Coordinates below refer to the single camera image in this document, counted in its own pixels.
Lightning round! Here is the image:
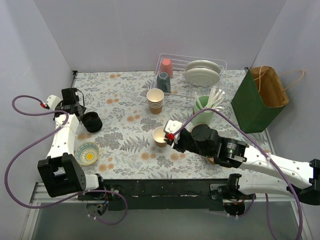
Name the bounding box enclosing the green paper bag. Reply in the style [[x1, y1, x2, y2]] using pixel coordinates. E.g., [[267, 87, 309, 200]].
[[231, 65, 305, 134]]

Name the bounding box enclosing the rear white plate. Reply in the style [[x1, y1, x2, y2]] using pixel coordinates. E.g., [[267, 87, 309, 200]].
[[185, 59, 222, 74]]

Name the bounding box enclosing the brown cardboard cup carrier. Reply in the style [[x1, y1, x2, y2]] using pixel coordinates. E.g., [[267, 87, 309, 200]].
[[204, 156, 216, 165]]

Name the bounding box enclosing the floral table mat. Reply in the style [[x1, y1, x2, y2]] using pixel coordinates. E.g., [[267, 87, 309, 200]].
[[47, 69, 281, 180]]

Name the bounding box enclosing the single brown paper cup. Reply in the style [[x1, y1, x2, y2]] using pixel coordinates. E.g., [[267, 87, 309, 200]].
[[152, 126, 167, 148]]

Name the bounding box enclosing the stack of black lids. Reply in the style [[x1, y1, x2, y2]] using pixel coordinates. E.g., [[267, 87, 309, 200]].
[[81, 111, 103, 133]]

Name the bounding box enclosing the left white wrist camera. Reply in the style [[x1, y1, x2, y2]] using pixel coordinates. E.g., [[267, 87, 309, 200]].
[[40, 95, 62, 111]]

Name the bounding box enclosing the white plate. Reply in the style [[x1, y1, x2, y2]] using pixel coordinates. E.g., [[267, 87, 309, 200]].
[[185, 59, 222, 74], [184, 67, 221, 87]]

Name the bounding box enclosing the patterned small bowl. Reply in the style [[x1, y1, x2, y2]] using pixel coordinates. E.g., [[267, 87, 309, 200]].
[[74, 142, 100, 166]]

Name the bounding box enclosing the stack of brown paper cups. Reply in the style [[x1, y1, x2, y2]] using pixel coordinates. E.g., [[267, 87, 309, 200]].
[[146, 88, 165, 115]]

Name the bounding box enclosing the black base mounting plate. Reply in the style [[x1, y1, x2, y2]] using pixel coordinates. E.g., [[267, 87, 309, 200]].
[[78, 174, 255, 216]]

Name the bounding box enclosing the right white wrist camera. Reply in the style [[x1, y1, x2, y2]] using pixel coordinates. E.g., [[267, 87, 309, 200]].
[[164, 120, 183, 142]]

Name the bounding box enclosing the purple cable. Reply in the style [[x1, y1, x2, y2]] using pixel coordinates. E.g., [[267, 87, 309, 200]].
[[174, 107, 305, 240], [4, 94, 128, 225]]

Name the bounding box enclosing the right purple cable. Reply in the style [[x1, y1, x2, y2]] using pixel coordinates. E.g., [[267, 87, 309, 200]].
[[174, 107, 305, 240]]

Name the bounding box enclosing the pink cup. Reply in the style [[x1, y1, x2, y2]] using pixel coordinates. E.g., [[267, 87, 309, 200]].
[[160, 58, 173, 78]]

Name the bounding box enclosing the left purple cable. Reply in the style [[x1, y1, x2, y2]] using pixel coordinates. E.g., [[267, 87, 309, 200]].
[[4, 94, 128, 225]]

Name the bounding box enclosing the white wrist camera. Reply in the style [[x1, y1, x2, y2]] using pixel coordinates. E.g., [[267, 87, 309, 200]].
[[164, 120, 183, 142], [40, 95, 62, 111]]

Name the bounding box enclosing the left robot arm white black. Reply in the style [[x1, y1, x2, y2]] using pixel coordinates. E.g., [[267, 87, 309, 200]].
[[37, 87, 107, 200]]

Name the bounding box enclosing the green utensil holder cup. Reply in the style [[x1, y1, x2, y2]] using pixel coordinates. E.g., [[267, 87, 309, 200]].
[[191, 95, 215, 126]]

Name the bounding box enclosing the white wire dish rack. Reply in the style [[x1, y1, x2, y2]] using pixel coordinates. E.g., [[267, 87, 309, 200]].
[[149, 53, 227, 108]]

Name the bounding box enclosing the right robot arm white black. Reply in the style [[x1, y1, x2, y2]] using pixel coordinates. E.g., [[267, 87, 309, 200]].
[[164, 120, 320, 206]]

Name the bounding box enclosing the front white plate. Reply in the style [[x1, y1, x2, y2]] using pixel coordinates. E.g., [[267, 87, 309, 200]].
[[184, 67, 221, 87]]

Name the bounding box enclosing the dark teal mug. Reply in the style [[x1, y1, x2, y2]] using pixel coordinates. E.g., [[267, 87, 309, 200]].
[[156, 72, 171, 93]]

